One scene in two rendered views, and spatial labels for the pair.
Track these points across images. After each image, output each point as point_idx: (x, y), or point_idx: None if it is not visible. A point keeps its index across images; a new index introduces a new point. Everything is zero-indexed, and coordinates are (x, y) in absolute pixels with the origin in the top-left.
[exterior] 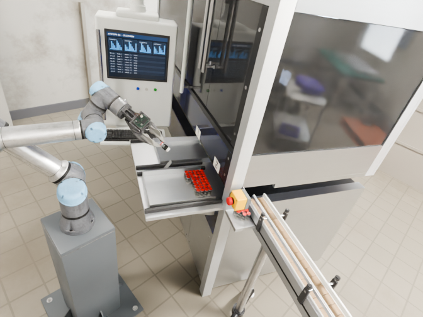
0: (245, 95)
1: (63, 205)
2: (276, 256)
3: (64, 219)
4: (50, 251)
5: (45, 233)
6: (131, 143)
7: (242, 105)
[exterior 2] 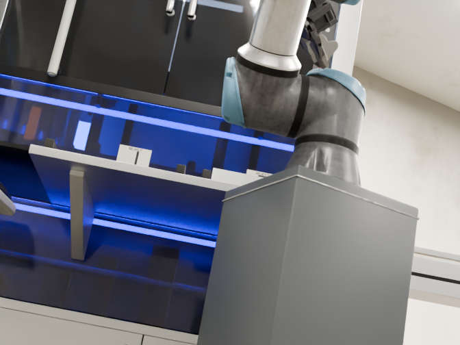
0: (330, 40)
1: (361, 107)
2: (438, 271)
3: (350, 154)
4: (297, 300)
5: (302, 219)
6: (52, 148)
7: None
